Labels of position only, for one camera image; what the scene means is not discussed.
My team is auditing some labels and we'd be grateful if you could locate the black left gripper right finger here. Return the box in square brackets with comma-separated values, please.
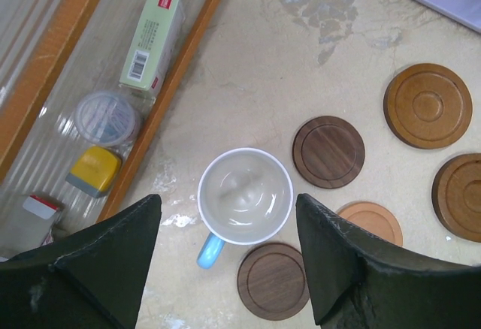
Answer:
[295, 194, 480, 328]

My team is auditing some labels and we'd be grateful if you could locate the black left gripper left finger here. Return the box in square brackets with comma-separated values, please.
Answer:
[1, 195, 162, 328]

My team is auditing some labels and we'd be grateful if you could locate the light wooden coaster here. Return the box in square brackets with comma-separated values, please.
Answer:
[337, 201, 404, 246]

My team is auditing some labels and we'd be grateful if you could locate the dark walnut coaster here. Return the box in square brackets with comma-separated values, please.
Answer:
[237, 242, 310, 321]
[292, 116, 365, 189]

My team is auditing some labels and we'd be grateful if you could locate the ringed brown coaster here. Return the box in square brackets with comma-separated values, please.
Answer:
[431, 153, 480, 242]
[383, 63, 473, 149]

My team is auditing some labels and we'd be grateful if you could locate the large light blue mug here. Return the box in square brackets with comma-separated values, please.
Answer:
[197, 147, 294, 269]

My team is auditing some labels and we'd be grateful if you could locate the open grey staple box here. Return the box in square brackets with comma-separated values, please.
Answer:
[1, 195, 63, 261]

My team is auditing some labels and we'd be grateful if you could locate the yellow grey stamp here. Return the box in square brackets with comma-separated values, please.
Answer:
[65, 146, 122, 198]

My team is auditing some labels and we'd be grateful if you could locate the clear paperclip tub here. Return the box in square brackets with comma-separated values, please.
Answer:
[74, 91, 142, 147]

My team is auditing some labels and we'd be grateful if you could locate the orange wooden three-tier shelf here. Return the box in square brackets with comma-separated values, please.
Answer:
[1, 0, 206, 252]

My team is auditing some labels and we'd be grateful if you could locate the green staples box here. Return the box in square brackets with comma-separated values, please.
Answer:
[119, 0, 185, 99]

